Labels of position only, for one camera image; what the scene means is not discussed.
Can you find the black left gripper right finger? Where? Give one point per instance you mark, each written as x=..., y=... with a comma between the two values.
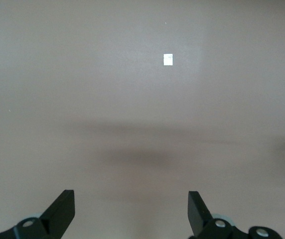
x=199, y=216

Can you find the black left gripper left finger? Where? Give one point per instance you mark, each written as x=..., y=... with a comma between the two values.
x=55, y=219

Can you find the small square tape piece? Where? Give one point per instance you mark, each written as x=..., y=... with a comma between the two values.
x=168, y=59

